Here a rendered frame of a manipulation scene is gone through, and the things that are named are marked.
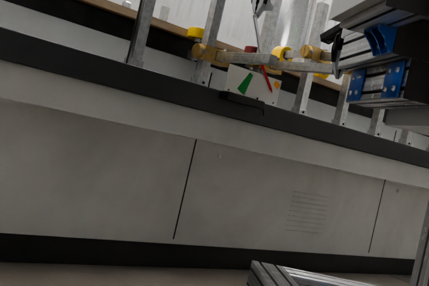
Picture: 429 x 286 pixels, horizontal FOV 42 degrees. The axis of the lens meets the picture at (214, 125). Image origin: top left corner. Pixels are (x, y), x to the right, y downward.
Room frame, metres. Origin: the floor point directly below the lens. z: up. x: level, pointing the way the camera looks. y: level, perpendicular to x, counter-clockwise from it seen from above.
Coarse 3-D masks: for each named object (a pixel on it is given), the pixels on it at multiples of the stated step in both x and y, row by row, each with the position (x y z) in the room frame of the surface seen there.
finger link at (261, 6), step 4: (260, 0) 1.88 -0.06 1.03; (268, 0) 1.89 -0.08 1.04; (260, 4) 1.87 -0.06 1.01; (264, 4) 1.87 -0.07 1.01; (268, 4) 1.89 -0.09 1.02; (272, 4) 1.90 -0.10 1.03; (260, 8) 1.87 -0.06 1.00; (264, 8) 1.88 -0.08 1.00; (268, 8) 1.89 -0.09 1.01; (272, 8) 1.90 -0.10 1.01; (256, 12) 1.88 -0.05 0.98; (260, 12) 1.88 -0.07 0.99
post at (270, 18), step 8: (272, 0) 2.03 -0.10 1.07; (280, 0) 2.03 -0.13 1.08; (272, 16) 2.02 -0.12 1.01; (264, 24) 2.04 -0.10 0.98; (272, 24) 2.02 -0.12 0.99; (264, 32) 2.03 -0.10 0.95; (272, 32) 2.03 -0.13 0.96; (264, 40) 2.02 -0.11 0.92; (272, 40) 2.03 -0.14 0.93; (264, 48) 2.02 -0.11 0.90; (256, 72) 2.02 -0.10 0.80
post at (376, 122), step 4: (376, 112) 2.49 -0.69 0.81; (380, 112) 2.48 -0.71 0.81; (372, 116) 2.50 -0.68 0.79; (376, 116) 2.49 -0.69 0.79; (380, 116) 2.49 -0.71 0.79; (372, 120) 2.50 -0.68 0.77; (376, 120) 2.48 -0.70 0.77; (380, 120) 2.49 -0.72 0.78; (372, 124) 2.50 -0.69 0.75; (376, 124) 2.48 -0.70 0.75; (380, 124) 2.50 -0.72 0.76; (372, 128) 2.49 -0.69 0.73; (376, 128) 2.48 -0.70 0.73
